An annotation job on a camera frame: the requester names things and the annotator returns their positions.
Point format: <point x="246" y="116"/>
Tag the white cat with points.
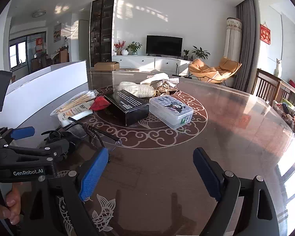
<point x="278" y="68"/>

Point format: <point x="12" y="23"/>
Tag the white patterned cloth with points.
<point x="153" y="78"/>

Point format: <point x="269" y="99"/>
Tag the glass sliding door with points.
<point x="22" y="51"/>

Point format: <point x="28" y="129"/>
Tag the white packet with orange label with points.
<point x="76" y="114"/>

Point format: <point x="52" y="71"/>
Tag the white knitted pouch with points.
<point x="137" y="89"/>

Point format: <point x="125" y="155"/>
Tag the white interior door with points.
<point x="84" y="41"/>

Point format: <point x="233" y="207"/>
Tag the wooden dining chair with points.
<point x="265" y="84"/>
<point x="291" y="92"/>

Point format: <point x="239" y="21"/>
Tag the pile of assorted clutter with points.
<point x="288" y="114"/>

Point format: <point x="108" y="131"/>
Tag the orange lounge chair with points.
<point x="206" y="70"/>

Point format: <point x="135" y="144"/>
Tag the black cardboard box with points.
<point x="127" y="105"/>

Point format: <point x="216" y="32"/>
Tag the dark glass display cabinet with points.
<point x="102" y="29"/>

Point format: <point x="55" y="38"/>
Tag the grey curtain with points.
<point x="245" y="41"/>

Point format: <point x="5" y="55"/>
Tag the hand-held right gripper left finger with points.
<point x="95" y="174"/>

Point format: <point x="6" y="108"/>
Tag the red wall hanging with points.
<point x="265" y="34"/>

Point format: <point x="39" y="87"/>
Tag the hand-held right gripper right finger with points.
<point x="209" y="174"/>

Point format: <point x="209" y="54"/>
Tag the black eyeglasses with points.
<point x="79" y="130"/>

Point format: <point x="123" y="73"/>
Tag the red paper door decoration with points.
<point x="39" y="44"/>

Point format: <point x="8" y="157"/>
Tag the black metal stand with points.
<point x="177" y="69"/>

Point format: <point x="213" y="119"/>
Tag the black hair clip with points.
<point x="52" y="135"/>

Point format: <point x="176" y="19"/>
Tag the pack of wooden cotton swabs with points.
<point x="73" y="100"/>

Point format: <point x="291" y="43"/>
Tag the brown cardboard box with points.
<point x="107" y="66"/>

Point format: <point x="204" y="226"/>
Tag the white television cabinet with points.
<point x="147" y="62"/>

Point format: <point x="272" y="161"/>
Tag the clear plastic box cartoon print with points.
<point x="169" y="113"/>

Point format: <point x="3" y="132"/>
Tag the green potted plant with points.
<point x="134" y="47"/>

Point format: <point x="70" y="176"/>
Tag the person's left hand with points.
<point x="11" y="201"/>

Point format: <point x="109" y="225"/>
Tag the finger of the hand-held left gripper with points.
<point x="22" y="132"/>
<point x="59" y="146"/>

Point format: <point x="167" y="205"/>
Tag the red flower branches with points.
<point x="119" y="45"/>

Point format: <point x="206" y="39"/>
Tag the framed wall picture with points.
<point x="57" y="32"/>

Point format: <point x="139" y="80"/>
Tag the small potted plant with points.
<point x="186" y="52"/>

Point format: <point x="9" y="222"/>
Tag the large-leaf potted plant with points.
<point x="200" y="52"/>

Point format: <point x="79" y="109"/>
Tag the red snack packet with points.
<point x="99" y="103"/>

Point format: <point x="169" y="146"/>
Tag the white round vase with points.
<point x="125" y="52"/>

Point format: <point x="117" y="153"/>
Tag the covered standing air conditioner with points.
<point x="232" y="39"/>

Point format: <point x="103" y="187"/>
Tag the black television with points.
<point x="164" y="45"/>

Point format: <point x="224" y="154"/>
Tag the round ceiling lamp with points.
<point x="38" y="13"/>

